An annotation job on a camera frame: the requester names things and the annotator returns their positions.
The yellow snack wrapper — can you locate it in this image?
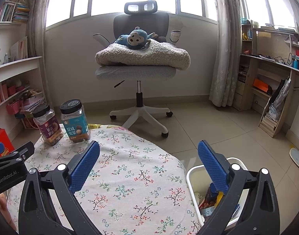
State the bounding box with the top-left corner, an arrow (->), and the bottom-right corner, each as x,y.
214,192 -> 224,207

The cream fluffy blanket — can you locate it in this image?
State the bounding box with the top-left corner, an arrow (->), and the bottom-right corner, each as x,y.
95,40 -> 191,70

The grey curtain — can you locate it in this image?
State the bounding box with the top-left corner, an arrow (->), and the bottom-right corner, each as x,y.
27,0 -> 49,57
209,0 -> 241,107

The grey office chair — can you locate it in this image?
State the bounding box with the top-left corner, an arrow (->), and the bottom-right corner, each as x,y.
96,1 -> 175,138

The red snack bag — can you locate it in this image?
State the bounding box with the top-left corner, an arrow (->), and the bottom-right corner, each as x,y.
199,183 -> 219,210

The white bookshelf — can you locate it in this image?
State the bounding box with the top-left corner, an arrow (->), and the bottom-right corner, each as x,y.
0,0 -> 43,134

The floral tablecloth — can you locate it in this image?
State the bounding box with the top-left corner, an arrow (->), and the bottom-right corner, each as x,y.
6,123 -> 204,235

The red gift box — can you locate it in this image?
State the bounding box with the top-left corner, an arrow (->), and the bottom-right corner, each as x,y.
0,128 -> 14,157

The wooden shelf unit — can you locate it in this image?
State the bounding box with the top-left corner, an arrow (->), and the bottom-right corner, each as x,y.
232,19 -> 299,137

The round white scale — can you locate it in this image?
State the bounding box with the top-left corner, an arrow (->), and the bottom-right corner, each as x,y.
289,147 -> 299,168

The person left hand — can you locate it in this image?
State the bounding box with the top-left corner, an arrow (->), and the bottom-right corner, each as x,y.
0,193 -> 16,231

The purple label nut jar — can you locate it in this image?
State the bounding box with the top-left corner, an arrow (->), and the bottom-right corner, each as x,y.
32,103 -> 63,146

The blue monkey plush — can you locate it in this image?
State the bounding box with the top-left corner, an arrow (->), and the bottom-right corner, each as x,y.
114,27 -> 158,50

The blue label nut jar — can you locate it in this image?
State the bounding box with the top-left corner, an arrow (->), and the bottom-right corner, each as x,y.
60,99 -> 90,143

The white trash bin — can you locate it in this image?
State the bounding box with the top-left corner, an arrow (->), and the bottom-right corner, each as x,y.
186,157 -> 249,230

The grey curtain right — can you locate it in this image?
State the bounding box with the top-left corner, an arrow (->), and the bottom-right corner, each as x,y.
209,0 -> 241,107

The milk carton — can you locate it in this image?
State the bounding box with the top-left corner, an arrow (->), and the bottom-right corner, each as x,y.
200,206 -> 216,218

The grey curtain left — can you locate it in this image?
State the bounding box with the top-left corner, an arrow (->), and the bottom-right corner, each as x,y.
27,0 -> 49,57

